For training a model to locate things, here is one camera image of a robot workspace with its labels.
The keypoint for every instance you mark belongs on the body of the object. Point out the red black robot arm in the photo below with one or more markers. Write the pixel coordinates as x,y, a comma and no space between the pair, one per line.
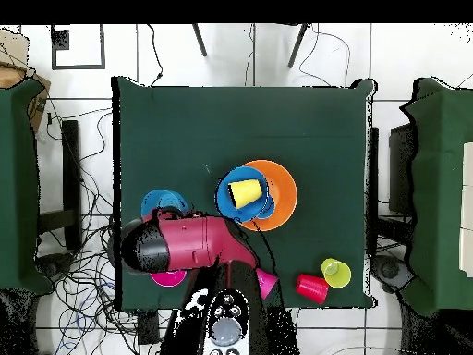
199,236

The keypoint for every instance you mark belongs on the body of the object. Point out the green cloth side table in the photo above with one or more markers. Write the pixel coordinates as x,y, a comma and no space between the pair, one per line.
18,185
439,185

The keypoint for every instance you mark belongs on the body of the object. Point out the black metal frame bar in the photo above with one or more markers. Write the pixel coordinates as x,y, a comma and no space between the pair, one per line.
70,166

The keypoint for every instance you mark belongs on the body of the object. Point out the light blue shallow bowl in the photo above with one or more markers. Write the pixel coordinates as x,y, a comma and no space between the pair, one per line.
162,199

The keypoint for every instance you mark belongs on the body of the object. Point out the camera tripod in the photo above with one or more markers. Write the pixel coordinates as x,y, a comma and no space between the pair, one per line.
199,40

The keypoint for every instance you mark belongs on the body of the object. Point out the large orange bowl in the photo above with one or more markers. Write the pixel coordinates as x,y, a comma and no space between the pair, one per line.
284,185

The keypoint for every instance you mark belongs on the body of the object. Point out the black computer case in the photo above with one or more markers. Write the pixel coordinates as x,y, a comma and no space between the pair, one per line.
401,166

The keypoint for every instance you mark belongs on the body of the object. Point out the pink cup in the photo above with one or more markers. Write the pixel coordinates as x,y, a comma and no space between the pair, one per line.
268,283

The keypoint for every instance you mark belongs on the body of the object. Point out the red cup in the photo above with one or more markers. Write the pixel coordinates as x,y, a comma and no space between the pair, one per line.
312,288

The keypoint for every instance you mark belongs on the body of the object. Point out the pink bowl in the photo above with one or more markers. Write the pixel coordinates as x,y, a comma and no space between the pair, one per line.
168,278

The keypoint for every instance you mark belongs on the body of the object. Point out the small yellow orange cup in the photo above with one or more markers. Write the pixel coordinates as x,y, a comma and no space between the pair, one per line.
245,192

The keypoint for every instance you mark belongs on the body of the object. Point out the dark green table cloth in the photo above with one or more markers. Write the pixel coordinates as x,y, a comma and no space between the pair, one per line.
240,122

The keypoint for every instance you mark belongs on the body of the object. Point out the large blue bowl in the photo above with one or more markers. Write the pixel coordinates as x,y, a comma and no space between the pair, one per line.
225,203

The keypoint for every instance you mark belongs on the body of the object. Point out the cardboard box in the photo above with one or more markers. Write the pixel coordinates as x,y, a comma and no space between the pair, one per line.
37,107

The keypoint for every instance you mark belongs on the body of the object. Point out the black square floor frame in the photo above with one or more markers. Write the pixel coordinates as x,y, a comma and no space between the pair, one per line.
77,67

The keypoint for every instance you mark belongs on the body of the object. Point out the pale yellow cup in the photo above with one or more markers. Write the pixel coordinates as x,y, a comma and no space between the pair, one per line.
340,279

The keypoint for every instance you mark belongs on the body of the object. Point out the grey chair base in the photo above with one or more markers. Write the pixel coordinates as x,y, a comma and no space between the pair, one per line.
390,271
55,266

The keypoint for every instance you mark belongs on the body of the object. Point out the blue cup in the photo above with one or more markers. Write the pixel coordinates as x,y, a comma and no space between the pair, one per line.
269,210

